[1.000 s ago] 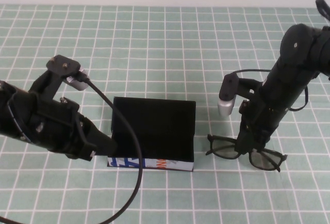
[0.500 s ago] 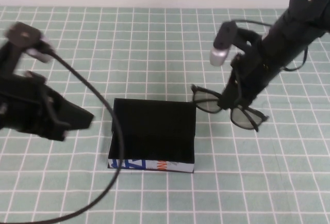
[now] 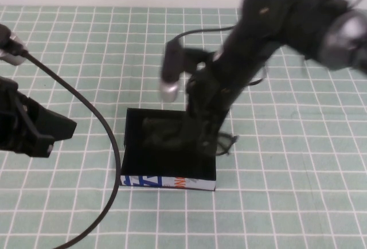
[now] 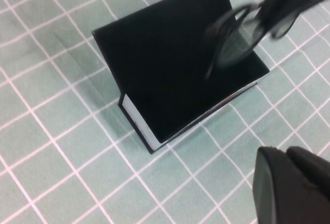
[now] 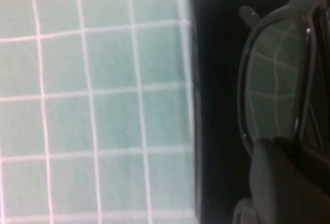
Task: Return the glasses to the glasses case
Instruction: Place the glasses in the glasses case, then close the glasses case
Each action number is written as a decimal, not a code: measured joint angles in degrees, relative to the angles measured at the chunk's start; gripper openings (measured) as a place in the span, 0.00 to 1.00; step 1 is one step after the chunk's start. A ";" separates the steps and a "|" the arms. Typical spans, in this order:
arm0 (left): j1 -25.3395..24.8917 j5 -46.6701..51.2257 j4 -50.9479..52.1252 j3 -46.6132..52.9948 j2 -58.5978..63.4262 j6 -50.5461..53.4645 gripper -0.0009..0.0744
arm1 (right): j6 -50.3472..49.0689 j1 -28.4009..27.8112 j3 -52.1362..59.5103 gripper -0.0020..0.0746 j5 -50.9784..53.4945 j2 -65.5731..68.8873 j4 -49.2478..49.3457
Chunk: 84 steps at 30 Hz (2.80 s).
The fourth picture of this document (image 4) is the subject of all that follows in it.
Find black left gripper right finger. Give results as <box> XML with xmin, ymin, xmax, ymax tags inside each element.
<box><xmin>286</xmin><ymin>146</ymin><xmax>330</xmax><ymax>203</ymax></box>

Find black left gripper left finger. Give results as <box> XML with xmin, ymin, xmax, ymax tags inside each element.
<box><xmin>252</xmin><ymin>146</ymin><xmax>330</xmax><ymax>224</ymax></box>

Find black frame glasses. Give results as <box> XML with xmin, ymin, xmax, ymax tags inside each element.
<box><xmin>203</xmin><ymin>2</ymin><xmax>297</xmax><ymax>80</ymax></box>

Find black printed glasses case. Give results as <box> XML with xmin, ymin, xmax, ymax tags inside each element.
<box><xmin>92</xmin><ymin>0</ymin><xmax>271</xmax><ymax>155</ymax></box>

